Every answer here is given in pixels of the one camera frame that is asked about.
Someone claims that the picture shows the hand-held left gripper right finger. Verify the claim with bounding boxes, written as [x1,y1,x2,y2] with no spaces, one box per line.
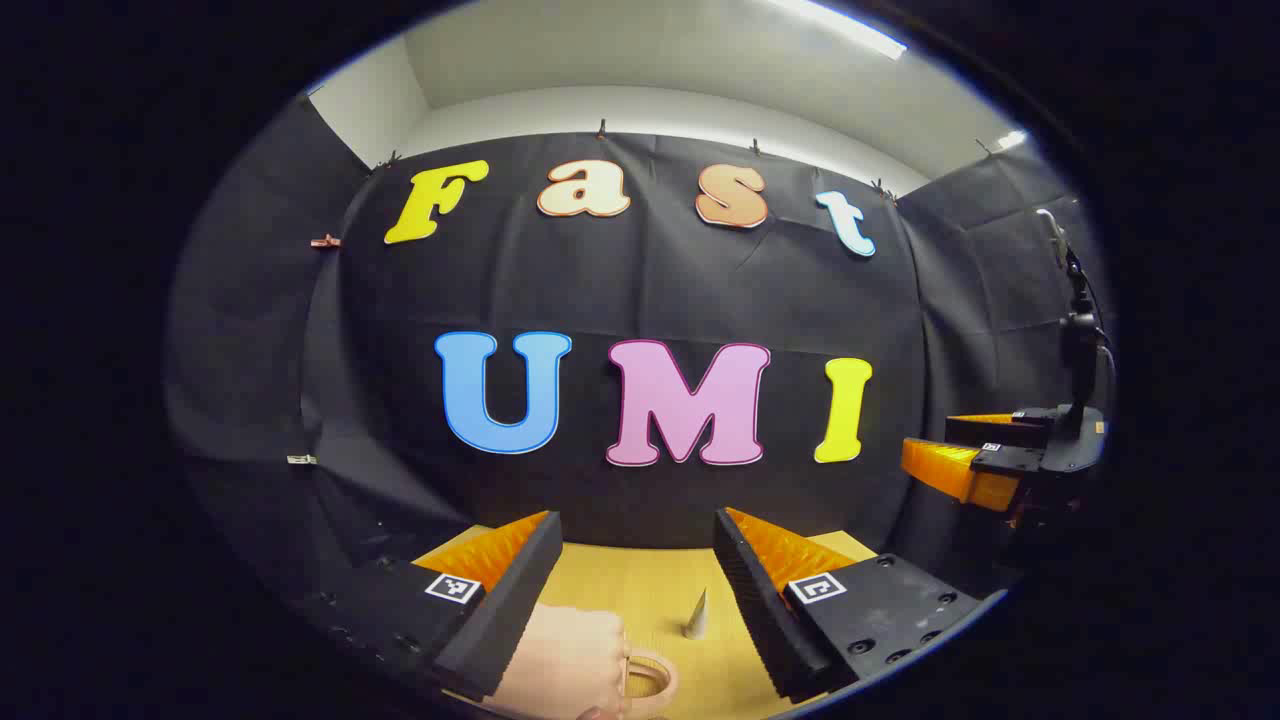
[712,506,988,705]

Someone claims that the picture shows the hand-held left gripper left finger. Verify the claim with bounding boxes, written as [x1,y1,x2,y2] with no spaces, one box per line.
[298,510,564,702]

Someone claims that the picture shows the pink suitcase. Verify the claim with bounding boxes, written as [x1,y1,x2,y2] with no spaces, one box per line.
[478,603,681,720]

